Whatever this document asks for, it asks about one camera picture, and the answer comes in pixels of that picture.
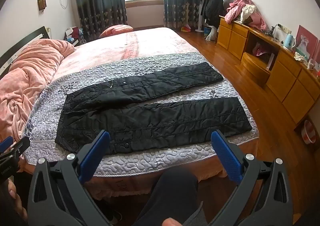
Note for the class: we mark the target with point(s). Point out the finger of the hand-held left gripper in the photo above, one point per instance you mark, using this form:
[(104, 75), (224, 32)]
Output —
[(17, 147)]

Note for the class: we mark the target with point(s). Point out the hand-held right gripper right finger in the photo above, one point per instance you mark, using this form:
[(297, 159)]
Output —
[(226, 157)]

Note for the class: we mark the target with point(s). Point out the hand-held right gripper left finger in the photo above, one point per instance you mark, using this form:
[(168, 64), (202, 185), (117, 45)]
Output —
[(95, 157)]

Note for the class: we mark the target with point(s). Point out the black quilted pants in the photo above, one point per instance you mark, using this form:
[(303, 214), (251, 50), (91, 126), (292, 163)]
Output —
[(150, 121)]

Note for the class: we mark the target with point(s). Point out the person's left hand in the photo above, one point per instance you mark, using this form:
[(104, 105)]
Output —
[(17, 198)]

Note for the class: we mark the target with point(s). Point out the person's right hand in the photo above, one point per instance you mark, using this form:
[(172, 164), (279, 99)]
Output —
[(173, 222)]

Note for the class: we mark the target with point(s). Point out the person's black shoe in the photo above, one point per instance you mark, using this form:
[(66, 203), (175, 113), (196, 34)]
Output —
[(113, 216)]

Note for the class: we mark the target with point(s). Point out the person's dark trouser leg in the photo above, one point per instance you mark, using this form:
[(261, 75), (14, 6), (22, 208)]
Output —
[(170, 191)]

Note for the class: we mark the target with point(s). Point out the pink fleece blanket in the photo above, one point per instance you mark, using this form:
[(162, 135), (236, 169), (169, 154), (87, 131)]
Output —
[(32, 71)]

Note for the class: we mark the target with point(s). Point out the pink plastic basin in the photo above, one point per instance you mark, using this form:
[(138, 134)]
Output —
[(308, 132)]

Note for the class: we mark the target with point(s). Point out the black bed headboard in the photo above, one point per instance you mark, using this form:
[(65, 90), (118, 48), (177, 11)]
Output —
[(15, 48)]

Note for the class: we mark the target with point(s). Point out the long wooden cabinet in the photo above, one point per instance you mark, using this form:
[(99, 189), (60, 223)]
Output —
[(282, 76)]

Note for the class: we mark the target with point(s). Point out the white paper sheet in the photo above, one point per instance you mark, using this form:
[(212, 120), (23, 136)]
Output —
[(270, 62)]

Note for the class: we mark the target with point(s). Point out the pink bag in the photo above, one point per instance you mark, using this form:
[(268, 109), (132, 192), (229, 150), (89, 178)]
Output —
[(260, 50)]

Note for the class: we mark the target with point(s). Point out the white bag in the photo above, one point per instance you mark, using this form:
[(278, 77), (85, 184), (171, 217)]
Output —
[(213, 35)]

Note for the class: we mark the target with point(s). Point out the small white cloth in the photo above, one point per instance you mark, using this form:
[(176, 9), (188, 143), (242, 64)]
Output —
[(300, 56)]

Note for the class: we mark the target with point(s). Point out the cluttered bedside table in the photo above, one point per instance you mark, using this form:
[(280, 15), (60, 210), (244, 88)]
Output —
[(73, 33)]

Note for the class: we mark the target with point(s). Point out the blue bucket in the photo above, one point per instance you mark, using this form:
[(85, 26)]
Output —
[(207, 31)]

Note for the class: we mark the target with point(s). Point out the pink bed sheet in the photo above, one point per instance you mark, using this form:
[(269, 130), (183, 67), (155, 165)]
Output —
[(150, 41)]

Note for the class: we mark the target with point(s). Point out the pink orange pillow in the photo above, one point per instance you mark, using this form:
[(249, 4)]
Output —
[(116, 30)]

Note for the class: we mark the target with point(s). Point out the light blue electric kettle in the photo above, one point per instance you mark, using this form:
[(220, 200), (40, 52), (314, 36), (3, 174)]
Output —
[(289, 41)]

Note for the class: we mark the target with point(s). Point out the broom with colourful dustpan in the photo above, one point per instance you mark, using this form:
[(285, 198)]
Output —
[(185, 26)]

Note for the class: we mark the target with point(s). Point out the white power strip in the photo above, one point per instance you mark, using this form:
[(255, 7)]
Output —
[(283, 27)]

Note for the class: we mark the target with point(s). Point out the white tower fan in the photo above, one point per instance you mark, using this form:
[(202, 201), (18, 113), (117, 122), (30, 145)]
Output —
[(200, 16)]

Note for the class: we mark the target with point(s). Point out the pile of pink clothes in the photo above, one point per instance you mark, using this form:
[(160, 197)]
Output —
[(235, 11)]

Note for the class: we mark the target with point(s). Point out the white garment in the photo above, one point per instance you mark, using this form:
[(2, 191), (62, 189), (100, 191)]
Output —
[(247, 11)]

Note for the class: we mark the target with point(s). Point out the black hanging coats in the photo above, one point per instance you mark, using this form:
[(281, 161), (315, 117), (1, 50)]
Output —
[(212, 6)]

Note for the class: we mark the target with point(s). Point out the pink picture frame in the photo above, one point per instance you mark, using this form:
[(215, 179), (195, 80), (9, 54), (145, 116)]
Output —
[(306, 41)]

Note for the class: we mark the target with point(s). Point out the brown wall box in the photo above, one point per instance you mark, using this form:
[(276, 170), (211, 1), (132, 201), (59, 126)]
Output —
[(42, 3)]

